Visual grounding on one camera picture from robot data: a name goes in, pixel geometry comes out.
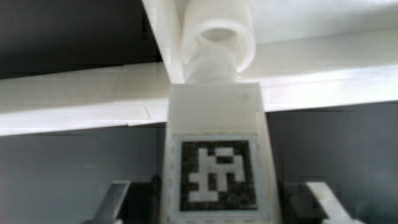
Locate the white table leg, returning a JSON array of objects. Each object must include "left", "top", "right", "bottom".
[{"left": 160, "top": 46, "right": 283, "bottom": 224}]

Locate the white square tabletop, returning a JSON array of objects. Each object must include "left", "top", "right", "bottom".
[{"left": 142, "top": 0, "right": 398, "bottom": 83}]

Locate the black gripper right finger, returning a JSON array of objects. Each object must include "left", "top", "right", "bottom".
[{"left": 283, "top": 182, "right": 366, "bottom": 224}]

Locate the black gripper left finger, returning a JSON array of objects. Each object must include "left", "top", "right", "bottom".
[{"left": 82, "top": 175, "right": 162, "bottom": 224}]

